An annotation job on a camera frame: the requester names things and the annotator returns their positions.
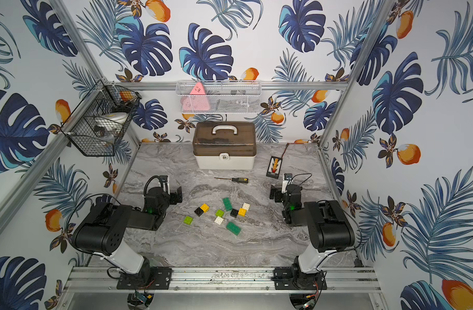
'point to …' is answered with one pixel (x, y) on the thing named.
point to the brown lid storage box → (224, 145)
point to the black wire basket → (97, 126)
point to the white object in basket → (112, 119)
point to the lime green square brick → (188, 219)
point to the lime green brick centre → (220, 213)
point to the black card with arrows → (274, 167)
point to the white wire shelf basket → (219, 97)
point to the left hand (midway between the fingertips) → (170, 184)
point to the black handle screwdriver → (240, 180)
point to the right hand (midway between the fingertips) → (283, 185)
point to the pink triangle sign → (197, 101)
